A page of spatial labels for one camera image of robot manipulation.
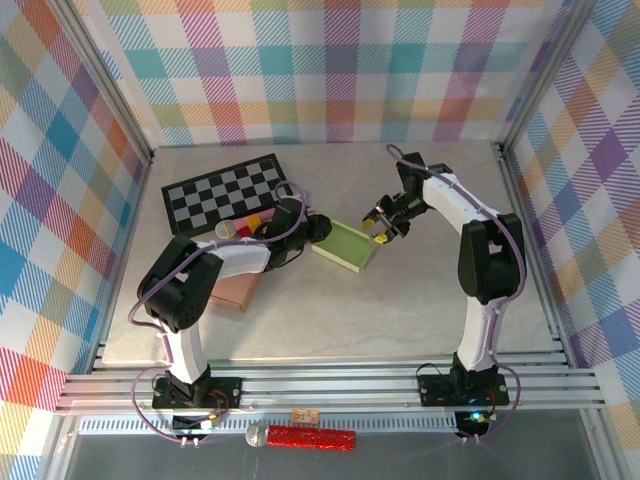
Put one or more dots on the green paper box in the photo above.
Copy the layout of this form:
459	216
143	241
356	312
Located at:
345	245

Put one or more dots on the orange paper box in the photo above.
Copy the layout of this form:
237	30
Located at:
235	295

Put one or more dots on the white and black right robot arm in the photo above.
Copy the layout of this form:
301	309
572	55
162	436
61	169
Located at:
450	200

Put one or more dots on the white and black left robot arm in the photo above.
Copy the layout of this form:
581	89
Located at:
240	260

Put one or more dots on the black and grey chessboard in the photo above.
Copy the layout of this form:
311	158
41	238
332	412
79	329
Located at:
215	195

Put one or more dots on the small brown cardboard tag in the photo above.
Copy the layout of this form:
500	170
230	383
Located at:
305	416

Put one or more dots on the perforated metal strip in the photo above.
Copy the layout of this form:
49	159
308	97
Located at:
375	425

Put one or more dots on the red glitter microphone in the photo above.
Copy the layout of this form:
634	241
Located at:
310	439

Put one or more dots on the black connector module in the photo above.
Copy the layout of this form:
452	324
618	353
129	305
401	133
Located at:
470	424
187	424

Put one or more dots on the aluminium side rail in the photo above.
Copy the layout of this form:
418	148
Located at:
124	240
521	200

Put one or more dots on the aluminium rail bed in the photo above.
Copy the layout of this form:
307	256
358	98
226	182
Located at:
325	387

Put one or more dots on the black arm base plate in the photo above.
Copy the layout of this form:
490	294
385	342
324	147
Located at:
435	390
225	390

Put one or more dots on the aluminium frame post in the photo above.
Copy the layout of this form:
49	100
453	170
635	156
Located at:
543	75
102	75

